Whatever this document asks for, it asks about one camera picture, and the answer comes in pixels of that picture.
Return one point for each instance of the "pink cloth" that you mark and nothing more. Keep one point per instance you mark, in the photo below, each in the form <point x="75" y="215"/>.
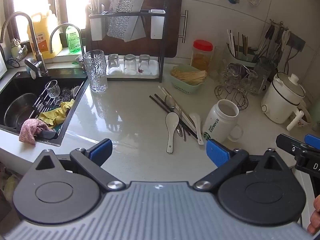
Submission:
<point x="28" y="130"/>

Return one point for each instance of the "tall curved faucet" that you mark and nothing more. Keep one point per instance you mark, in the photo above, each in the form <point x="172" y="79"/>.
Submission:
<point x="37" y="52"/>

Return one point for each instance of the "red lid plastic jar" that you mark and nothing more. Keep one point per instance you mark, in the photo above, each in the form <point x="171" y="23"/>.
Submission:
<point x="202" y="57"/>

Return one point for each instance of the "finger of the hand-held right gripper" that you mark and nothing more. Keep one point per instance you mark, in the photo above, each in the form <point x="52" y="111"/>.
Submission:
<point x="287" y="142"/>
<point x="313" y="140"/>

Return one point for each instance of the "white tray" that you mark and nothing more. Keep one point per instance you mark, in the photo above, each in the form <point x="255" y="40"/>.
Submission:
<point x="156" y="66"/>

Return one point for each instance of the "row of hanging kitchen utensils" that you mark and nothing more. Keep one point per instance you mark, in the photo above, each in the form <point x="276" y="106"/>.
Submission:
<point x="270" y="35"/>

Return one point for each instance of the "bundle of bamboo sticks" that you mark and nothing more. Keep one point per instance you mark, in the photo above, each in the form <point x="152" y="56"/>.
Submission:
<point x="192" y="77"/>

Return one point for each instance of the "textured glass mug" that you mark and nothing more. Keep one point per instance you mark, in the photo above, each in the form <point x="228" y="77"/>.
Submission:
<point x="262" y="77"/>

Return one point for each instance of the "black metal rack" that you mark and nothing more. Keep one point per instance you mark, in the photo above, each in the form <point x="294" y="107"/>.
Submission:
<point x="135" y="80"/>

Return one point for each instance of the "green plastic basket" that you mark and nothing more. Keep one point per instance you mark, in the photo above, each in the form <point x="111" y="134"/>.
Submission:
<point x="185" y="87"/>

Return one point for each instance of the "dark sponge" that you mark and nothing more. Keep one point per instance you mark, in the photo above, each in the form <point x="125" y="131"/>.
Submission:
<point x="47" y="134"/>

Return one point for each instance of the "white rack cup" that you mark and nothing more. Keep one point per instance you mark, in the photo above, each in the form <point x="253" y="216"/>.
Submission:
<point x="157" y="27"/>
<point x="97" y="27"/>

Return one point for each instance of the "crystal wine glass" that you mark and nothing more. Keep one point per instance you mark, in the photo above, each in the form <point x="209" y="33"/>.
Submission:
<point x="53" y="90"/>

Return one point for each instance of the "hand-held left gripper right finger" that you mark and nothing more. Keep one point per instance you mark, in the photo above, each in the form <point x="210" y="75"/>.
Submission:
<point x="217" y="153"/>

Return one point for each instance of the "short curved faucet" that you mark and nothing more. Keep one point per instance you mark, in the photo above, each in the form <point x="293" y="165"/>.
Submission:
<point x="81" y="45"/>

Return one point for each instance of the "dark wall socket strip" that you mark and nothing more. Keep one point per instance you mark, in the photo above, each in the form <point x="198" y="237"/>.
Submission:
<point x="297" y="41"/>

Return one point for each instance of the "person's right hand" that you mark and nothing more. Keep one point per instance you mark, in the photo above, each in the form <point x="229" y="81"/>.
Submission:
<point x="315" y="221"/>

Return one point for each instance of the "black sink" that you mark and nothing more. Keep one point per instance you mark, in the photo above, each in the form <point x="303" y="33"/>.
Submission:
<point x="25" y="85"/>

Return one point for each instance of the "green detergent bottle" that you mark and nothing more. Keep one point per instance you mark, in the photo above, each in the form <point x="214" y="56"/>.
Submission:
<point x="72" y="40"/>

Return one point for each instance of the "white ceramic mug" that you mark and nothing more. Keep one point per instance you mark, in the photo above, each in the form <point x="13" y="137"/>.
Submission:
<point x="217" y="122"/>

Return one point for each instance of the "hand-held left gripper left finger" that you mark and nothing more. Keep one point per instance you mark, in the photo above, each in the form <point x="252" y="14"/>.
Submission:
<point x="101" y="151"/>

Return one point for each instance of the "black sink drain rack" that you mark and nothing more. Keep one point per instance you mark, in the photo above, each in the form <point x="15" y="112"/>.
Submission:
<point x="41" y="102"/>

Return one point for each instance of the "small pale bottle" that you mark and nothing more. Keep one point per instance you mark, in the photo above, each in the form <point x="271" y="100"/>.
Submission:
<point x="19" y="51"/>

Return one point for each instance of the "crystal stemmed glass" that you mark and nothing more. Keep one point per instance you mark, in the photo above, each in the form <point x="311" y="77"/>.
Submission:
<point x="231" y="73"/>
<point x="251" y="78"/>

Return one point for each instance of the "silver patterned mat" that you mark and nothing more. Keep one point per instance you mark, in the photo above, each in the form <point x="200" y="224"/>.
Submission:
<point x="122" y="5"/>

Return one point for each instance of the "yellow cloth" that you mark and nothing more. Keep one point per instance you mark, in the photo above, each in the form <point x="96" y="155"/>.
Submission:
<point x="57" y="113"/>

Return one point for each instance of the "clear drinking glass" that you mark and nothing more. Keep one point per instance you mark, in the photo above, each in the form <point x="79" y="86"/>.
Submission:
<point x="144" y="63"/>
<point x="130" y="63"/>
<point x="113" y="63"/>

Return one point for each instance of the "steel bowl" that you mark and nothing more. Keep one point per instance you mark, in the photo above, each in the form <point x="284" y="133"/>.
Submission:
<point x="17" y="112"/>

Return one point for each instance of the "yellow detergent bottle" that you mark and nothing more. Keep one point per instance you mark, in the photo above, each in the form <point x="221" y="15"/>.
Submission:
<point x="45" y="42"/>

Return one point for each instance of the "small white ceramic spoon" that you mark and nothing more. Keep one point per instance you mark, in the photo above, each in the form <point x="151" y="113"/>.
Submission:
<point x="196" y="120"/>

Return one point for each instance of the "rose gold spoon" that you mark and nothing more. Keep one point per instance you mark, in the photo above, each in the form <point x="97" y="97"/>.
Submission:
<point x="170" y="101"/>

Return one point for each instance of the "white chopstick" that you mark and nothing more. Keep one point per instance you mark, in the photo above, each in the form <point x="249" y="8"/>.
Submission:
<point x="165" y="92"/>
<point x="162" y="92"/>

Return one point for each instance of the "white electric cooking pot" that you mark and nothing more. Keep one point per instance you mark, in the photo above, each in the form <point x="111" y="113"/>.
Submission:
<point x="277" y="102"/>

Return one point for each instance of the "wooden cutting board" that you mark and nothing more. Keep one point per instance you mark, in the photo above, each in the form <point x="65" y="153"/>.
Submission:
<point x="172" y="30"/>

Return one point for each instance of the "plain grey mat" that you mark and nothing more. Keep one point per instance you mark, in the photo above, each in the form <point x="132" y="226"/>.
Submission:
<point x="138" y="30"/>

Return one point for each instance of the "tall textured glass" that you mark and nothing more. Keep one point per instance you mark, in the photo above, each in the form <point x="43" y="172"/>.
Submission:
<point x="96" y="75"/>

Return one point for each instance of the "clear glass pitcher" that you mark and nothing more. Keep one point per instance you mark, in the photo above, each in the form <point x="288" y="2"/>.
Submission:
<point x="220" y="60"/>

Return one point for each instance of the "patterned bowl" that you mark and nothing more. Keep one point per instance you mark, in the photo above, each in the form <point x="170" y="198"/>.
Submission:
<point x="306" y="120"/>

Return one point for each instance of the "steel wool scrubber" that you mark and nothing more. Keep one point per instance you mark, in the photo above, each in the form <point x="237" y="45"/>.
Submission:
<point x="67" y="92"/>

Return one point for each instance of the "black chopstick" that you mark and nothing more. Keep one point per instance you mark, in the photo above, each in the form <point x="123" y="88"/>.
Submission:
<point x="160" y="105"/>
<point x="163" y="103"/>

